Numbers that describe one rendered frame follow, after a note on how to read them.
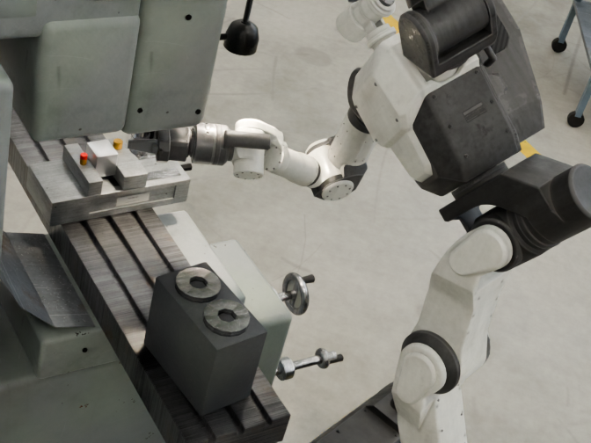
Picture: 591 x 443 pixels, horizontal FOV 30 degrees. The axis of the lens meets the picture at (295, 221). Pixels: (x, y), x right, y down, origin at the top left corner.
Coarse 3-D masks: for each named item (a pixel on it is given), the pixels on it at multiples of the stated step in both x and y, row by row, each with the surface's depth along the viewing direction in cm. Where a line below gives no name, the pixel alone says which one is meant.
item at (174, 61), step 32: (160, 0) 201; (192, 0) 204; (224, 0) 208; (160, 32) 205; (192, 32) 208; (160, 64) 209; (192, 64) 213; (160, 96) 214; (192, 96) 219; (128, 128) 216; (160, 128) 220
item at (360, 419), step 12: (372, 396) 281; (384, 396) 277; (360, 408) 276; (372, 408) 274; (384, 408) 274; (348, 420) 271; (360, 420) 272; (372, 420) 273; (384, 420) 273; (396, 420) 271; (324, 432) 268; (336, 432) 267; (348, 432) 268; (360, 432) 268; (372, 432) 269; (384, 432) 270; (396, 432) 271
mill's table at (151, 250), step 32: (32, 160) 266; (64, 224) 251; (96, 224) 253; (128, 224) 256; (160, 224) 258; (64, 256) 252; (96, 256) 245; (128, 256) 247; (160, 256) 252; (96, 288) 238; (128, 288) 239; (128, 320) 231; (128, 352) 227; (160, 384) 219; (256, 384) 225; (160, 416) 218; (192, 416) 215; (224, 416) 217; (256, 416) 218; (288, 416) 220
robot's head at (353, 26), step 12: (360, 0) 213; (348, 12) 214; (360, 12) 212; (372, 12) 210; (336, 24) 217; (348, 24) 214; (360, 24) 213; (372, 24) 212; (384, 24) 212; (348, 36) 216; (360, 36) 216; (372, 36) 212
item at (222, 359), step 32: (160, 288) 215; (192, 288) 213; (224, 288) 217; (160, 320) 218; (192, 320) 209; (224, 320) 210; (256, 320) 212; (160, 352) 222; (192, 352) 211; (224, 352) 206; (256, 352) 213; (192, 384) 214; (224, 384) 213
